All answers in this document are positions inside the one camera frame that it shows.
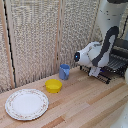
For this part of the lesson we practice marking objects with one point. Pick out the yellow bowl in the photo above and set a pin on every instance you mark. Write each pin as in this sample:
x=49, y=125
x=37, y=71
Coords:
x=53, y=85

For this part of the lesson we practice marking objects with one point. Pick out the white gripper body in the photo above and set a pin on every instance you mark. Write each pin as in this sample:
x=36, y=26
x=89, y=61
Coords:
x=95, y=71

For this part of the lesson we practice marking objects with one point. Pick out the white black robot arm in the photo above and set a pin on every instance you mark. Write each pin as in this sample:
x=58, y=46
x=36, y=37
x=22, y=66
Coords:
x=100, y=46

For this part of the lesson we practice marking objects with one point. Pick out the blue cup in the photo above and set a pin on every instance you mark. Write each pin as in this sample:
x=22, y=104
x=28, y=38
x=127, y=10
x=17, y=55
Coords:
x=64, y=72

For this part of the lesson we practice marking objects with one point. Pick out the woven folding screen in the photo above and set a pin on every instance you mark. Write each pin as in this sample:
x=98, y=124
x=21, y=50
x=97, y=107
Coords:
x=33, y=40

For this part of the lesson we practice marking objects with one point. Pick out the white plate floral rim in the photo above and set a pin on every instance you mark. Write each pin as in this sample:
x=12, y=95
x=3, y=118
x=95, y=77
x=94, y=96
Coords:
x=26, y=104

